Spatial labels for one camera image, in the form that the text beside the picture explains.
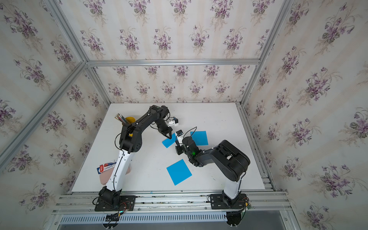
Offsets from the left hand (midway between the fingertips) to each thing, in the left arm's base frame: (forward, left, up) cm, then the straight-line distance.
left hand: (170, 137), depth 100 cm
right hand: (-6, -5, +5) cm, 9 cm away
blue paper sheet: (-4, +2, 0) cm, 5 cm away
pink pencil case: (-27, +36, +1) cm, 45 cm away
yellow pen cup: (+9, +28, +9) cm, 30 cm away
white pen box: (-21, +38, +1) cm, 44 cm away
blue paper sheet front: (-24, -6, 0) cm, 25 cm away
